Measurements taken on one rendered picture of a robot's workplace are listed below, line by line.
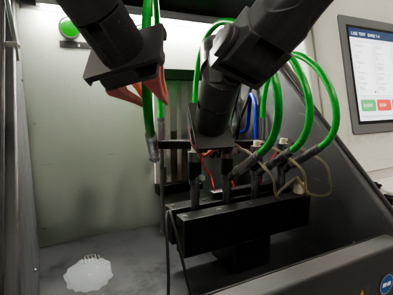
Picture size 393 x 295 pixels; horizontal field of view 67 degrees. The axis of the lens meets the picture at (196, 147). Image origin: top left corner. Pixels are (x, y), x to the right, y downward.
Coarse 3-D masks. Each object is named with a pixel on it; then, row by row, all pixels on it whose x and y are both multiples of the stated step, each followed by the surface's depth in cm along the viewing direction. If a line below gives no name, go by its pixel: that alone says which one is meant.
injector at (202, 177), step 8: (192, 160) 61; (200, 160) 61; (192, 168) 61; (200, 168) 61; (192, 176) 61; (200, 176) 60; (192, 184) 62; (192, 192) 62; (192, 200) 63; (192, 208) 63
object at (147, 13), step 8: (144, 0) 43; (152, 0) 44; (144, 8) 42; (144, 16) 41; (144, 24) 40; (144, 88) 40; (144, 96) 40; (144, 104) 41; (152, 104) 41; (160, 104) 77; (144, 112) 41; (152, 112) 42; (160, 112) 77; (144, 120) 42; (152, 120) 43; (160, 120) 77; (152, 128) 44; (152, 136) 46
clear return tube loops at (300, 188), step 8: (248, 152) 65; (280, 152) 67; (320, 160) 66; (264, 168) 60; (328, 168) 65; (272, 176) 59; (296, 176) 73; (304, 176) 62; (328, 176) 65; (288, 184) 69; (296, 184) 72; (304, 184) 62; (280, 192) 65; (296, 192) 73; (304, 192) 73; (328, 192) 66
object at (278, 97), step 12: (216, 24) 64; (204, 36) 69; (276, 84) 50; (192, 96) 77; (276, 96) 50; (276, 108) 50; (276, 120) 50; (276, 132) 51; (264, 144) 53; (252, 156) 56; (240, 168) 60
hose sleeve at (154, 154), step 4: (156, 136) 46; (148, 140) 46; (152, 140) 46; (156, 140) 47; (148, 144) 48; (152, 144) 47; (156, 144) 48; (148, 148) 50; (152, 148) 49; (156, 148) 49; (152, 152) 50; (156, 152) 51; (152, 156) 52; (156, 156) 52
